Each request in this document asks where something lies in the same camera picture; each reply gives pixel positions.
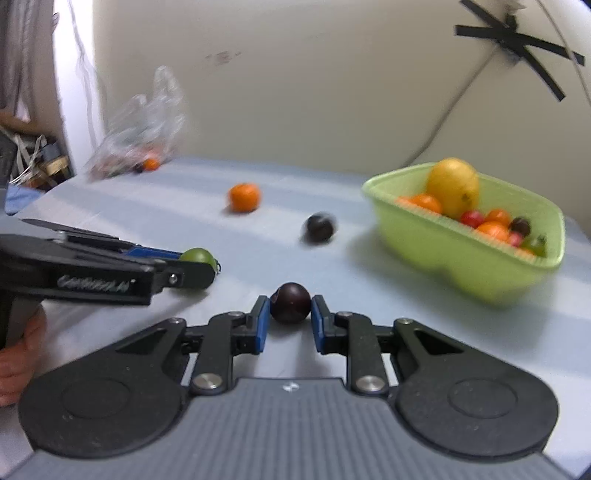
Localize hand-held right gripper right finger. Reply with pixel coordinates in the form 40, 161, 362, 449
310, 294, 466, 397

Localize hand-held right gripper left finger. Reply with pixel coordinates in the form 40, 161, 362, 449
113, 295, 271, 397

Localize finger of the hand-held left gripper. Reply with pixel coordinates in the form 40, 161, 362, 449
22, 219, 184, 262
151, 261, 219, 296

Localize green cherry tomato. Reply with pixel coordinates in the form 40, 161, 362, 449
179, 248, 218, 269

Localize light green plastic basket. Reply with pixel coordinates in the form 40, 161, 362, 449
361, 161, 567, 306

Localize large yellow lemon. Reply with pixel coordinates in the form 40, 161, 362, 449
425, 158, 481, 220

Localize green tomato with stem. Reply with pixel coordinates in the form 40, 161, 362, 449
522, 234, 550, 258

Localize person's left hand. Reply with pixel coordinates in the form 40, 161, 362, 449
0, 307, 48, 407

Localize blue cloth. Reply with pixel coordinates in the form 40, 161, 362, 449
4, 184, 43, 217

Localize orange mandarin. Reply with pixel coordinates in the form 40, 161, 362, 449
227, 183, 262, 214

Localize clear plastic bag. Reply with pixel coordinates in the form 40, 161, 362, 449
85, 65, 188, 179

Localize grey curtain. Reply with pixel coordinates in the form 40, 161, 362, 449
0, 0, 62, 126

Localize black tape cross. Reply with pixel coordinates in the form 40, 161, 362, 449
454, 0, 585, 103

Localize power strip with cables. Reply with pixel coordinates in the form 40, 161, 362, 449
0, 111, 75, 191

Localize white wall cable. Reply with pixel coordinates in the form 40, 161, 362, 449
401, 50, 514, 168

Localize thin white cord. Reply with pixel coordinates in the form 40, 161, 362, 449
537, 0, 591, 108

